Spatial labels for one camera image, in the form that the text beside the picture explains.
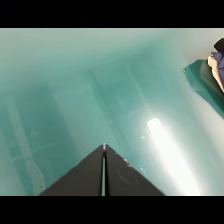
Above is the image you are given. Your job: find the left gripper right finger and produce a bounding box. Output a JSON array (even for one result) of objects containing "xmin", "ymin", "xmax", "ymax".
[{"xmin": 104, "ymin": 143, "xmax": 166, "ymax": 197}]

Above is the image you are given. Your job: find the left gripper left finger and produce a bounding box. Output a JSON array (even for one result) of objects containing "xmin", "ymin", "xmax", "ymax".
[{"xmin": 39, "ymin": 144, "xmax": 105, "ymax": 197}]

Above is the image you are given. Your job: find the dark green garment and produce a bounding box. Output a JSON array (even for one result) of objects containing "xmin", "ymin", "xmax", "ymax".
[{"xmin": 182, "ymin": 59, "xmax": 224, "ymax": 120}]

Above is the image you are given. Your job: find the cream garment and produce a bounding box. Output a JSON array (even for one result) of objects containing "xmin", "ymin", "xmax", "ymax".
[{"xmin": 207, "ymin": 55, "xmax": 224, "ymax": 94}]

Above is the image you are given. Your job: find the blue garment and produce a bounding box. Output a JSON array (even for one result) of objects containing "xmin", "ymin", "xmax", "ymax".
[{"xmin": 210, "ymin": 51, "xmax": 224, "ymax": 88}]

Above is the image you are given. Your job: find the black garment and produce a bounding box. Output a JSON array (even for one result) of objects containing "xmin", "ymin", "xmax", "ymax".
[{"xmin": 213, "ymin": 37, "xmax": 224, "ymax": 54}]

